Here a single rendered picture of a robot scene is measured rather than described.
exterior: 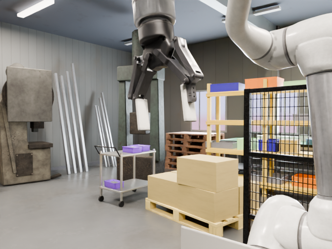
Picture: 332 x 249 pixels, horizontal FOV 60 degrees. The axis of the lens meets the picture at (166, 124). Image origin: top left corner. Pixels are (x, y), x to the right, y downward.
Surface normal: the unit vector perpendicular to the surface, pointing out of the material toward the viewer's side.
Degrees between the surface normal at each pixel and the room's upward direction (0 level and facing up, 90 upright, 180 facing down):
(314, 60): 95
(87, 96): 90
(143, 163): 90
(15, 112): 90
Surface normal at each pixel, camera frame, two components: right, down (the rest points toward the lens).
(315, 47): -0.66, 0.10
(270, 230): -0.37, -0.65
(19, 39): 0.77, 0.01
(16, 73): 0.62, 0.02
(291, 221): -0.49, -0.73
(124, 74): -0.40, 0.02
